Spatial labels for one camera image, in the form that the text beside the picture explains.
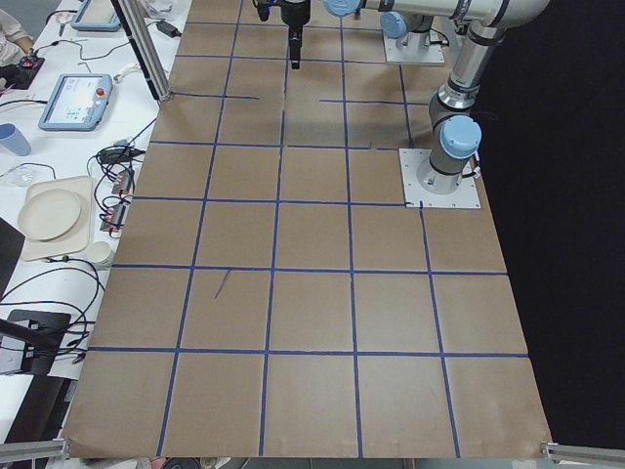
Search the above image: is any right teach pendant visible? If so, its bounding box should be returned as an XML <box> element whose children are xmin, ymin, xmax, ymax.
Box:
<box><xmin>71</xmin><ymin>0</ymin><xmax>121</xmax><ymax>32</ymax></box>

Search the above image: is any aluminium frame post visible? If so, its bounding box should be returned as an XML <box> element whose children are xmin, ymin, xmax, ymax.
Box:
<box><xmin>111</xmin><ymin>0</ymin><xmax>171</xmax><ymax>102</ymax></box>

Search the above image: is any beige tray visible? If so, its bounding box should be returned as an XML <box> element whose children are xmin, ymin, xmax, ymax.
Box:
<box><xmin>21</xmin><ymin>176</ymin><xmax>94</xmax><ymax>261</ymax></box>

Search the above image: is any left teach pendant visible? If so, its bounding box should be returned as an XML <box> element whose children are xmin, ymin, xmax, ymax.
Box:
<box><xmin>38</xmin><ymin>74</ymin><xmax>113</xmax><ymax>131</ymax></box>

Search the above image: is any seated person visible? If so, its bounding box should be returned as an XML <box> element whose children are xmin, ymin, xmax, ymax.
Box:
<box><xmin>0</xmin><ymin>10</ymin><xmax>34</xmax><ymax>66</ymax></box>

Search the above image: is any blue plastic cup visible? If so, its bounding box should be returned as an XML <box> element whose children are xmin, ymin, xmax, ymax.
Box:
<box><xmin>0</xmin><ymin>123</ymin><xmax>31</xmax><ymax>156</ymax></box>

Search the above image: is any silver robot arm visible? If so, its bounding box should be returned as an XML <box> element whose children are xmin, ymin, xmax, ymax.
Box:
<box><xmin>324</xmin><ymin>1</ymin><xmax>549</xmax><ymax>195</ymax></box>
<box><xmin>380</xmin><ymin>11</ymin><xmax>434</xmax><ymax>51</ymax></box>

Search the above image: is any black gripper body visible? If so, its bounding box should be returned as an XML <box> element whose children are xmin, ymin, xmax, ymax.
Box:
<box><xmin>288</xmin><ymin>23</ymin><xmax>304</xmax><ymax>49</ymax></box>

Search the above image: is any beige round plate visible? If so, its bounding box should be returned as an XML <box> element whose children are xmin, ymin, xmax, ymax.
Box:
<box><xmin>18</xmin><ymin>189</ymin><xmax>81</xmax><ymax>240</ymax></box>

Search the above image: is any usb hub box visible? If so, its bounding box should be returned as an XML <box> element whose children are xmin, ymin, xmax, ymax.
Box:
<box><xmin>111</xmin><ymin>168</ymin><xmax>135</xmax><ymax>195</ymax></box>
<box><xmin>100</xmin><ymin>203</ymin><xmax>127</xmax><ymax>233</ymax></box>

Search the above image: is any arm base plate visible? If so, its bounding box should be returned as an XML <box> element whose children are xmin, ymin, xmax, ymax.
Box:
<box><xmin>384</xmin><ymin>31</ymin><xmax>445</xmax><ymax>66</ymax></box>
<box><xmin>398</xmin><ymin>149</ymin><xmax>480</xmax><ymax>209</ymax></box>

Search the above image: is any black power adapter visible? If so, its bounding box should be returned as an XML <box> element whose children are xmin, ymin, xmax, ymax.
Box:
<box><xmin>155</xmin><ymin>20</ymin><xmax>182</xmax><ymax>38</ymax></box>

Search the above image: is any teach pendant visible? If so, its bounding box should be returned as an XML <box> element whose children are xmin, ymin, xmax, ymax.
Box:
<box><xmin>71</xmin><ymin>0</ymin><xmax>121</xmax><ymax>32</ymax></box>
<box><xmin>38</xmin><ymin>74</ymin><xmax>113</xmax><ymax>131</ymax></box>

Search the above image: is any white paper cup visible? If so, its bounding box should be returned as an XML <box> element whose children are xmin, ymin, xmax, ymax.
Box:
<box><xmin>85</xmin><ymin>241</ymin><xmax>115</xmax><ymax>271</ymax></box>

